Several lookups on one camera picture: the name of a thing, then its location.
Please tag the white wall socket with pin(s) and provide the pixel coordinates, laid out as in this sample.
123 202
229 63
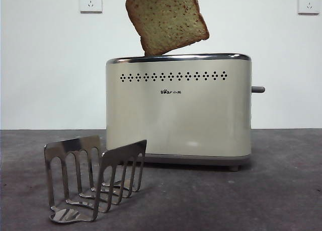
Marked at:
307 4
91 2

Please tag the stainless steel toast rack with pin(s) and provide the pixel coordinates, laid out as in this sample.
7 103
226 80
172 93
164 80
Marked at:
120 151

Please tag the cream toaster with steel top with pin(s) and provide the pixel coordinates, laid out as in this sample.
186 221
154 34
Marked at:
181 115

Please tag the grey toaster lever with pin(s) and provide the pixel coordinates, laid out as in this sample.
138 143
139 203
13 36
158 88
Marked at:
259 89

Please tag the brown bread slice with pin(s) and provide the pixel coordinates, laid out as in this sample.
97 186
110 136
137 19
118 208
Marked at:
166 19

